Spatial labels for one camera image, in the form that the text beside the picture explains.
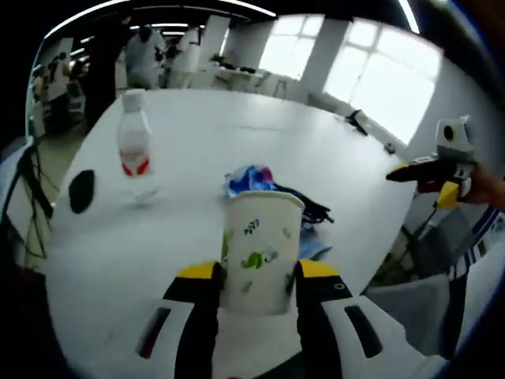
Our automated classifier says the person's right hand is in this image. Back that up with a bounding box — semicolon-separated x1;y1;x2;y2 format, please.
459;161;505;206

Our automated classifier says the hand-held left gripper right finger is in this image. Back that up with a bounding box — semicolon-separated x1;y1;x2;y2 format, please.
295;259;449;379

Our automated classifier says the person's white striped shirt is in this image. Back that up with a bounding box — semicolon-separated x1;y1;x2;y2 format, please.
447;203;505;379

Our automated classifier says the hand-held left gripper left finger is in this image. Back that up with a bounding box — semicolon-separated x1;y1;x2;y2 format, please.
110;260;224;379

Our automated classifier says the paper cup leaf print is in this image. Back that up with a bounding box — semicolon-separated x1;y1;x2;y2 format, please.
219;190;306;317

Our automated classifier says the clear plastic bottle red label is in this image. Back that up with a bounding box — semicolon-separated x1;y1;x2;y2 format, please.
117;88;161;208

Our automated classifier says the large window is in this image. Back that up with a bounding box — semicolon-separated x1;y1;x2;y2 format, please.
258;15;445;145

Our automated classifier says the black round object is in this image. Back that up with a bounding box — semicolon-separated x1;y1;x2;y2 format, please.
69;169;96;215

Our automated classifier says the black clamp stand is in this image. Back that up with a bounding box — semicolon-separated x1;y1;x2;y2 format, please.
343;109;370;137

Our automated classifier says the blue packet pink print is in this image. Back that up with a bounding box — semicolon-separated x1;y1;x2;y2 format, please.
223;163;279;200

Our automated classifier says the black cable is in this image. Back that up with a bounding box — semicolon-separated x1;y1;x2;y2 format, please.
274;182;335;227

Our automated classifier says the pale blue wipes pack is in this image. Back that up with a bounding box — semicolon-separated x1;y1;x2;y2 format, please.
298;220;333;261

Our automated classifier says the grey chair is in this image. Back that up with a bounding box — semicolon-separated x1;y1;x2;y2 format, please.
402;207;477;277
365;272;455;358

